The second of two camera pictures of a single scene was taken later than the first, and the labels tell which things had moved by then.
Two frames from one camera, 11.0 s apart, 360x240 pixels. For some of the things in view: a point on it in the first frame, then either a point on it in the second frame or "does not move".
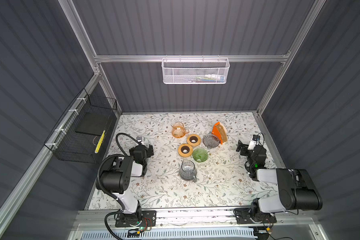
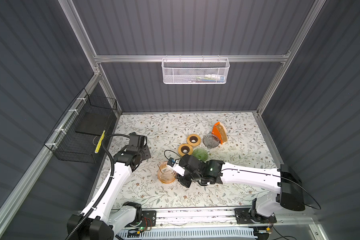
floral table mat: x=196 y=164 does not move
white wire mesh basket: x=192 y=71 does not move
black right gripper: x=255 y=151 → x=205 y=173
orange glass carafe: x=178 y=130 → x=166 y=174
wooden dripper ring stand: x=185 y=150 does not move
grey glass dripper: x=210 y=141 does not move
